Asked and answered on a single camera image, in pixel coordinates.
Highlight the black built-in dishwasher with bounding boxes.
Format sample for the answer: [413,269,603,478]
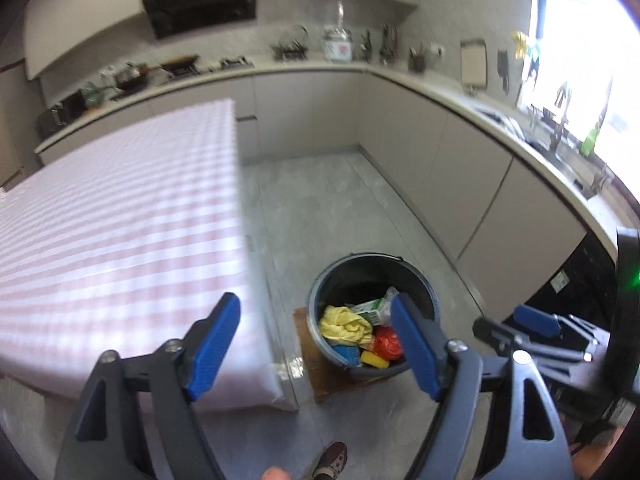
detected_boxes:
[500,232,621,341]

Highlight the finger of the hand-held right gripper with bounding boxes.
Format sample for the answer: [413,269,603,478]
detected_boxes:
[472,316,593,363]
[514,304,601,346]

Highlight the steel sink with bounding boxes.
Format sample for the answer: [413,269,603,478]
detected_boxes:
[475,105,598,198]

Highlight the metal utensil holder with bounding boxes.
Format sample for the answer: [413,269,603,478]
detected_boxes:
[378,24,398,63]

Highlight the window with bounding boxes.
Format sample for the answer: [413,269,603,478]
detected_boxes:
[520,0,640,196]

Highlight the brown tall cabinet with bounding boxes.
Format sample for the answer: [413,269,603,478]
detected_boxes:
[0,55,41,191]

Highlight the black pot with lid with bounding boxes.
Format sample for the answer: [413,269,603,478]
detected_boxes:
[116,62,148,88]

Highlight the chrome kitchen faucet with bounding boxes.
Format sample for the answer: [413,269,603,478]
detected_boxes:
[542,85,573,153]

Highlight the red plastic bag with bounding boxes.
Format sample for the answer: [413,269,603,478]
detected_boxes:
[375,326,403,361]

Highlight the black gas stove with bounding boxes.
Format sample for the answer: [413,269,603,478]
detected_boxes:
[165,57,253,81]

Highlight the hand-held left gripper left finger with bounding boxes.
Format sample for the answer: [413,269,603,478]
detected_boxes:
[54,291,242,480]

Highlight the blue cloth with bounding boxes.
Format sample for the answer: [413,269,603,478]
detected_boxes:
[330,344,362,366]

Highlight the wooden stool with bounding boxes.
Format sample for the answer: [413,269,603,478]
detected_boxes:
[292,307,416,398]

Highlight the green packet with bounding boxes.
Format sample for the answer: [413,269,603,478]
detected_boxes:
[350,297,386,323]

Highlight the beige counter cabinets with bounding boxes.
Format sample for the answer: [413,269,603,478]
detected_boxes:
[34,57,621,311]

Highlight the small chrome tap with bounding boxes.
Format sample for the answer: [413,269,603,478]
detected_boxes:
[590,162,613,191]

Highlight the black wok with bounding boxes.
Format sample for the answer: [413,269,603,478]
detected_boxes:
[161,55,201,72]

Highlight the person's left shoe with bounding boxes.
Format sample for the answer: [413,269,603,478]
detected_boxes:
[311,441,349,480]

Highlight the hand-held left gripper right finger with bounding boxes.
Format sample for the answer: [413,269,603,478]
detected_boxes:
[390,292,576,480]

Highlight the white rice cooker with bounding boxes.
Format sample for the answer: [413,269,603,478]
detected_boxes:
[322,25,355,63]

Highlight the black range hood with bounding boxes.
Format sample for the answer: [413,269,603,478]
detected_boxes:
[140,0,261,40]

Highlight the white cutting board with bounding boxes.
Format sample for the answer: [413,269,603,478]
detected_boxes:
[460,39,488,88]

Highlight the beige wall cabinets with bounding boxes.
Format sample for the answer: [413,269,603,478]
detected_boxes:
[22,0,418,81]

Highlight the yellow cloth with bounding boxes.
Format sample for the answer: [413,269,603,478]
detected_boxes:
[319,305,375,346]

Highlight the black microwave oven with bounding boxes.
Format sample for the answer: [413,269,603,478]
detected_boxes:
[37,91,83,138]

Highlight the black bucket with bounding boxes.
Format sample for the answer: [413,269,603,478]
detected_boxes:
[306,252,441,381]

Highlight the pink checked tablecloth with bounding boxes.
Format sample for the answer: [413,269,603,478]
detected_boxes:
[0,99,296,413]

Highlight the clear plastic bag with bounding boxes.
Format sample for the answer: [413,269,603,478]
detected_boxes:
[382,287,401,326]

